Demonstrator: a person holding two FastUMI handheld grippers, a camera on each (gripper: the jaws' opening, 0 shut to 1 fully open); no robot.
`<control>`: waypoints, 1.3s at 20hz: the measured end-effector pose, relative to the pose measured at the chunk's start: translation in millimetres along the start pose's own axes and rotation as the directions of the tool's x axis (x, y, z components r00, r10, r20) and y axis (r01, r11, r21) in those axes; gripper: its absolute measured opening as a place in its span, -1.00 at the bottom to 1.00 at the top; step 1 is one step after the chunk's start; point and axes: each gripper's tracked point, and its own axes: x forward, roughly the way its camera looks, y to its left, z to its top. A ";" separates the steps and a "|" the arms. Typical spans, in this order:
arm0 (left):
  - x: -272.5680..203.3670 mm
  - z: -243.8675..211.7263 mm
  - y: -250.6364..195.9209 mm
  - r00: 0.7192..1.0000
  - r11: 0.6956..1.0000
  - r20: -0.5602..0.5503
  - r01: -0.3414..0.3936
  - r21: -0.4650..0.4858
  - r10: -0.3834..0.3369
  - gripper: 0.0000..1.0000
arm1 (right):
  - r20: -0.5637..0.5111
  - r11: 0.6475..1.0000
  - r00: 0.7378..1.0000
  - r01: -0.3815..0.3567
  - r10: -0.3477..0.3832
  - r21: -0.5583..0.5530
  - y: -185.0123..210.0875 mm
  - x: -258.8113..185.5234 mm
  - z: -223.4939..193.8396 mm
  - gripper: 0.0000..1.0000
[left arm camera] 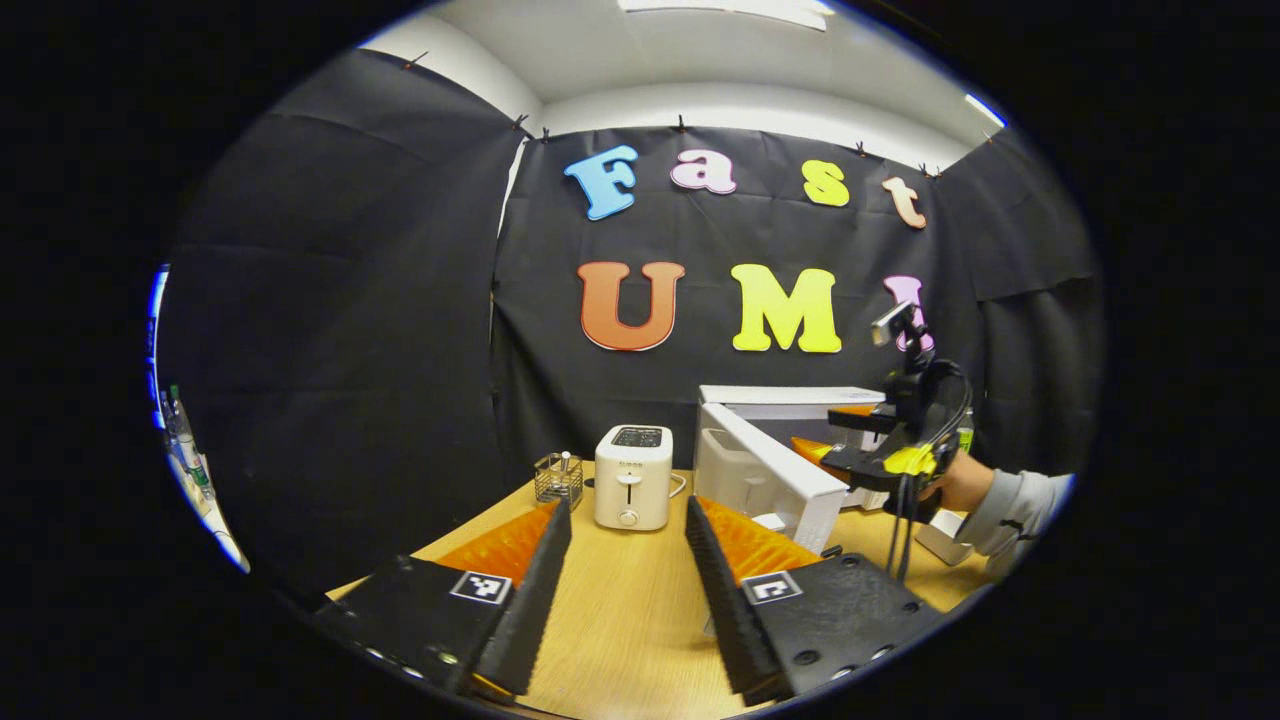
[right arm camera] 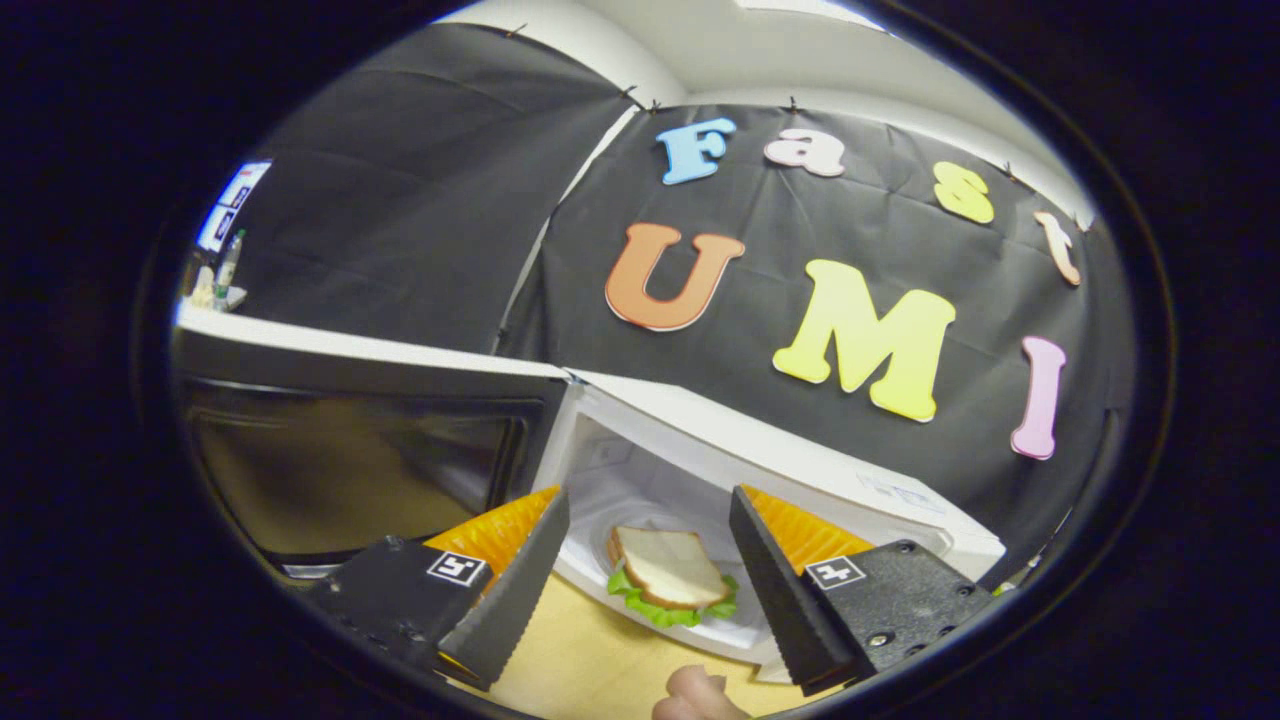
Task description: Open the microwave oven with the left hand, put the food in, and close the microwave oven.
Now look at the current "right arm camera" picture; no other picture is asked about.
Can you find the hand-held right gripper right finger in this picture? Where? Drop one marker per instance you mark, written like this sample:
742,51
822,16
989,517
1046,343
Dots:
780,590

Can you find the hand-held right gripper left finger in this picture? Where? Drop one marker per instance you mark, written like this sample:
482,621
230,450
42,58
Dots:
510,590

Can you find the sandwich with lettuce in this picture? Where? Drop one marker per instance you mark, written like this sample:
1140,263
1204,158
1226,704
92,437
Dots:
665,570

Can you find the white microwave oven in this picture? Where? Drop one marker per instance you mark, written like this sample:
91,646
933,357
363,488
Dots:
800,460

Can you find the black backdrop cloth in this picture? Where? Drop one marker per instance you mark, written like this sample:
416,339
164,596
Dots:
420,200

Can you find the clear bottle with green cap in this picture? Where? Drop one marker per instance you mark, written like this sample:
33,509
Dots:
228,265

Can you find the blue and white poster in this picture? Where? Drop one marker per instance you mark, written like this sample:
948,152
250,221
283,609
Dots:
232,200

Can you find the long ceiling light panel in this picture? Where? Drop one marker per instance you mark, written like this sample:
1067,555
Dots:
810,10

